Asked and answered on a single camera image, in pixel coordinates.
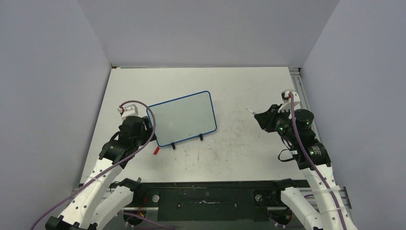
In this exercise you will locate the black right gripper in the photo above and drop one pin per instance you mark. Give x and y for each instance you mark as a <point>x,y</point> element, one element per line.
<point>266,119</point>

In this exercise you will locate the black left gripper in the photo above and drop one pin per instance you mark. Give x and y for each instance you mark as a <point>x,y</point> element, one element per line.
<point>146,129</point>

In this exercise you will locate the red marker cap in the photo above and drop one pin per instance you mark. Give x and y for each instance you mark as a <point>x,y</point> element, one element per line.
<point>156,150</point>

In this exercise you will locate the blue-framed whiteboard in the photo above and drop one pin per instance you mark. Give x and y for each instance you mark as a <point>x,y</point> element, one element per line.
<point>183,118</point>

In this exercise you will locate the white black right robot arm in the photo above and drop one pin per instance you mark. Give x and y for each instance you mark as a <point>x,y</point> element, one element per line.
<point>295,127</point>

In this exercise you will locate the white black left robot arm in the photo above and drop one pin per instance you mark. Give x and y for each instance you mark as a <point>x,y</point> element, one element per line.
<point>87,209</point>

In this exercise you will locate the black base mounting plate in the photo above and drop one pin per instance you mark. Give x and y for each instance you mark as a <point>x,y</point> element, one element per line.
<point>211,201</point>

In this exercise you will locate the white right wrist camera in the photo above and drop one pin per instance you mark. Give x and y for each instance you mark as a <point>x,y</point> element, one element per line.
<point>290,100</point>

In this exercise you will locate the aluminium right side rail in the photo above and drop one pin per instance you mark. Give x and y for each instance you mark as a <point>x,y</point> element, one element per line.
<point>299,87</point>

